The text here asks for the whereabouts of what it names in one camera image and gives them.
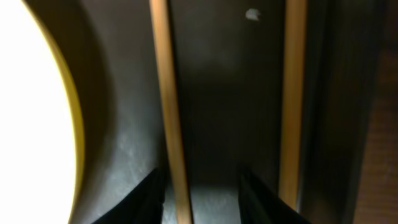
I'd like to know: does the wooden chopstick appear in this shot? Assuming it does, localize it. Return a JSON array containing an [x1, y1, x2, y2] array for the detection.
[[278, 0, 307, 210], [149, 0, 193, 224]]

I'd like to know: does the yellow plate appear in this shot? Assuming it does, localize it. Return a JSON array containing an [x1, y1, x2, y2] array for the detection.
[[1, 1, 85, 223]]

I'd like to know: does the dark brown serving tray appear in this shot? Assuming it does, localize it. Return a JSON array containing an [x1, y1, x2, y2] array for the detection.
[[29, 0, 387, 223]]

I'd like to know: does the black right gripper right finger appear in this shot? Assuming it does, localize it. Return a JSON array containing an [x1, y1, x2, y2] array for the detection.
[[238, 167, 310, 224]]

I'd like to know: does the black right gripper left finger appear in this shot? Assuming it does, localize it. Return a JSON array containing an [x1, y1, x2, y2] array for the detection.
[[93, 168, 165, 224]]

